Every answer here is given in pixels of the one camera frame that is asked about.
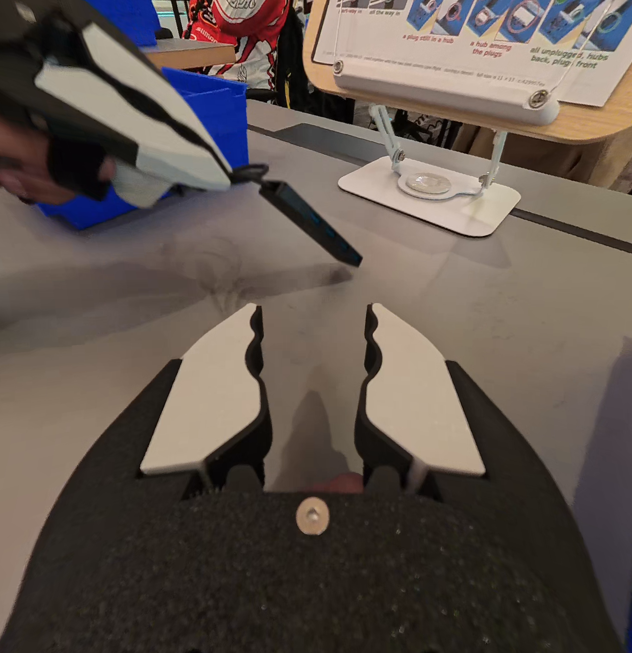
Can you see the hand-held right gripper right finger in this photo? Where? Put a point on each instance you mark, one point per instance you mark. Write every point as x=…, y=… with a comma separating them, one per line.
x=418, y=403

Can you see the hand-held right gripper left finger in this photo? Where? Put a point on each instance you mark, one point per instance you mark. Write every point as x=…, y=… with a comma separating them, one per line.
x=209, y=403

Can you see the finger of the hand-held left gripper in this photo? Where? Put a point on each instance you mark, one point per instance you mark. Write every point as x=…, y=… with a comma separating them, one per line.
x=142, y=81
x=158, y=153

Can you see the large dark grey hub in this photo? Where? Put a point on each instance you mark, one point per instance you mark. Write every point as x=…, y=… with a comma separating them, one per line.
x=306, y=219

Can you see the person's left hand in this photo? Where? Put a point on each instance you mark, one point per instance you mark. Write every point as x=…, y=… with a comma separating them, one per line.
x=20, y=168

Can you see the wooden table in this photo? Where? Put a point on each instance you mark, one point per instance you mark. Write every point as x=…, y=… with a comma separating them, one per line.
x=193, y=51

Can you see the red and white printed cloth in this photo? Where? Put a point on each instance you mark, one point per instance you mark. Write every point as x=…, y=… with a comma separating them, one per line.
x=244, y=30

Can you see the white and wooden book stand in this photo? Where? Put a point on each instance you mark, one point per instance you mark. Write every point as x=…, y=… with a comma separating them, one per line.
x=448, y=199

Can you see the printed instruction sheet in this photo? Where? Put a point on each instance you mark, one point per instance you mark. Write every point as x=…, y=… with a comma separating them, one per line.
x=372, y=48

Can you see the tan cloth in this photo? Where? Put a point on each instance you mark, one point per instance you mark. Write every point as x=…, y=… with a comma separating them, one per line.
x=550, y=153

